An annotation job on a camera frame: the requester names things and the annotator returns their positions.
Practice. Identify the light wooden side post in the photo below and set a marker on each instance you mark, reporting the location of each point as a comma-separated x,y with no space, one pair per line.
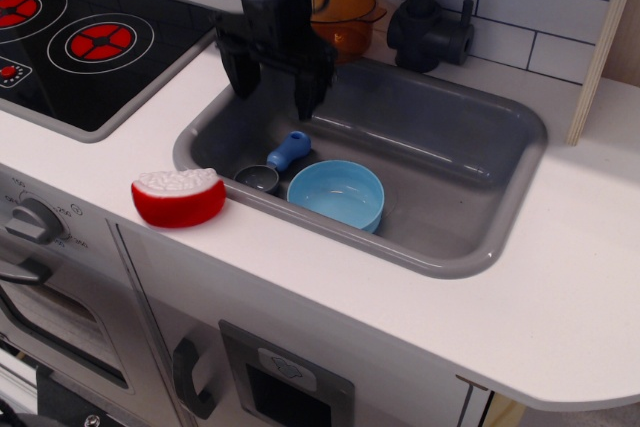
594,73

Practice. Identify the grey plastic sink basin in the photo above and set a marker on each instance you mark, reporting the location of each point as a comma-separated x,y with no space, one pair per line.
455,162

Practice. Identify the black toy stovetop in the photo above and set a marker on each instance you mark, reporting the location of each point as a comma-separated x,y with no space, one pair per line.
82,67

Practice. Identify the dark grey cabinet handle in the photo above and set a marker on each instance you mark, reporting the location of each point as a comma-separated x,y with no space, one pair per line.
184,360

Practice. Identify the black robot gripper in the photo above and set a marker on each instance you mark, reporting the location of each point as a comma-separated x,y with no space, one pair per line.
278,34

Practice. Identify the grey oven knob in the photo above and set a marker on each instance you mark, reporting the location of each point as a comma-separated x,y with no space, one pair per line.
33,221

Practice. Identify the grey dishwasher panel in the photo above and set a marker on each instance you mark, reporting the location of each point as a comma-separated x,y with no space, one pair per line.
283,389

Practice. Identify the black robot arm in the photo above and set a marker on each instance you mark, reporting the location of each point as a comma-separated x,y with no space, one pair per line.
277,34

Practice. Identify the grey oven door handle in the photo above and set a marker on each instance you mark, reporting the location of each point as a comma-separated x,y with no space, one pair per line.
28,272

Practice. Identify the white oven door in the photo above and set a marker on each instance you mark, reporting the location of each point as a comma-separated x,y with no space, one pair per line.
84,324

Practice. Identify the red bowl of rice toy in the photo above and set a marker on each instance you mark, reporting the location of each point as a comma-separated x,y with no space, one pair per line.
178,199

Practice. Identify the dark grey toy faucet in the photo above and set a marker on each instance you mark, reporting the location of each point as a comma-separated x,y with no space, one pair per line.
422,37

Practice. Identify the light blue plastic bowl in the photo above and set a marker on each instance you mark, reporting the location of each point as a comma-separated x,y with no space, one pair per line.
341,190

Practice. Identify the blue handled metal spoon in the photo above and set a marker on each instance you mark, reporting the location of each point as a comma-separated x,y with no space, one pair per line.
265,177

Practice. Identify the orange transparent plastic pot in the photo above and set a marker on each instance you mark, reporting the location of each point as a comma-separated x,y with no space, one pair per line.
347,25

